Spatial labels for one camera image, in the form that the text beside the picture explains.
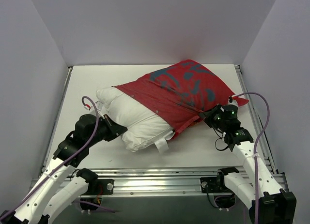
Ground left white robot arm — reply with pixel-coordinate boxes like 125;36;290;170
0;114;127;224

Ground white pillow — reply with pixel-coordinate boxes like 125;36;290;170
96;87;174;154

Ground red printed pillowcase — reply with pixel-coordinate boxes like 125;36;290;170
116;60;249;136

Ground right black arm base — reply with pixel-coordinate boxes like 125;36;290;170
200;177;232;194

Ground aluminium mounting rail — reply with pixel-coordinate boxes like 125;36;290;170
92;167;218;198

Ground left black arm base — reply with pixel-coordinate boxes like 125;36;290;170
82;178;114;196

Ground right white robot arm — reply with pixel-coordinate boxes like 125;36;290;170
199;104;296;224

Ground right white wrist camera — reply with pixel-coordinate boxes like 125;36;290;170
227;96;238;107

